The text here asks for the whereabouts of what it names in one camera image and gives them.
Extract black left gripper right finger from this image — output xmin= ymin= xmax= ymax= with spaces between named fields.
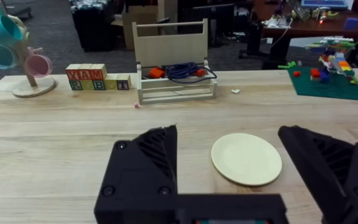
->
xmin=277 ymin=125 xmax=358 ymax=224

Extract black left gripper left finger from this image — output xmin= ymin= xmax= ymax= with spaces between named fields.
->
xmin=93 ymin=124 xmax=178 ymax=224

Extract pale yellow round plate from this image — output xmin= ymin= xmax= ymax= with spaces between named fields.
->
xmin=211 ymin=133 xmax=283 ymax=187

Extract green board with toy blocks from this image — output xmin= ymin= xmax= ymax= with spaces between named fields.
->
xmin=277 ymin=36 xmax=358 ymax=102

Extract heap of wooden letter blocks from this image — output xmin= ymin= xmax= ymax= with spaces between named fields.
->
xmin=65 ymin=63 xmax=132 ymax=91

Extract dark wooden desk with clutter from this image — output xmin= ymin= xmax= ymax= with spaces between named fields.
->
xmin=238 ymin=0 xmax=358 ymax=70

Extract wooden cup stand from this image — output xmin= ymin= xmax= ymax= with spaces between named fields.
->
xmin=0 ymin=0 xmax=57 ymax=99

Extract cardboard box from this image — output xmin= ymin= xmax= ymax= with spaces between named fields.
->
xmin=111 ymin=5 xmax=163 ymax=51

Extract pink cup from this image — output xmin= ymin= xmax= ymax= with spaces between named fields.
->
xmin=24 ymin=47 xmax=53 ymax=78

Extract black bin with patterned cloth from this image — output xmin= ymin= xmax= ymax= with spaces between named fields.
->
xmin=69 ymin=0 xmax=117 ymax=52

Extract light blue cup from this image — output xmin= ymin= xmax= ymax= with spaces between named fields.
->
xmin=0 ymin=43 xmax=19 ymax=70

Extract teal cup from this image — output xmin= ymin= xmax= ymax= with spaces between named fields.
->
xmin=0 ymin=5 xmax=24 ymax=46

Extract wooden toolbox with cables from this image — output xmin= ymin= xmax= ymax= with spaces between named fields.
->
xmin=132 ymin=18 xmax=219 ymax=105

